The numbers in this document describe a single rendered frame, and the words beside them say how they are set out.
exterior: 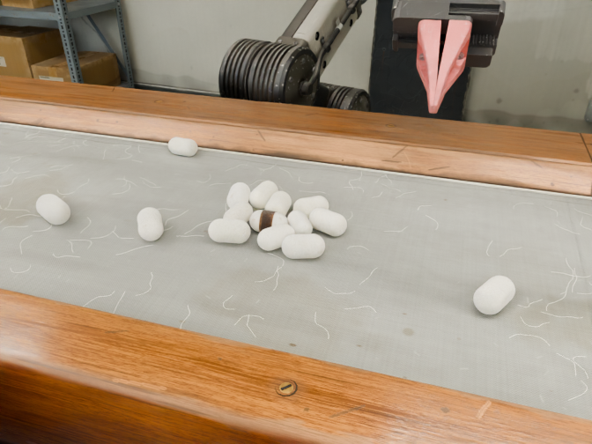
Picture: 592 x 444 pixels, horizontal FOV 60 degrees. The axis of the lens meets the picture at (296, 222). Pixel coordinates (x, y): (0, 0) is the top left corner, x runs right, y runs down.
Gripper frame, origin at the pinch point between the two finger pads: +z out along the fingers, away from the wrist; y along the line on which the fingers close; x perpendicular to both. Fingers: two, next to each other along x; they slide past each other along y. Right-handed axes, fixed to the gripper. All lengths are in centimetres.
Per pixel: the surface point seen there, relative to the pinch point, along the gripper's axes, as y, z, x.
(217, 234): -15.6, 17.0, -4.5
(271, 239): -10.9, 16.7, -4.5
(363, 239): -4.2, 14.4, -0.6
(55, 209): -30.3, 17.3, -5.8
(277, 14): -81, -137, 149
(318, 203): -8.7, 11.6, -0.5
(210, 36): -119, -131, 160
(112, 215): -27.1, 16.1, -2.4
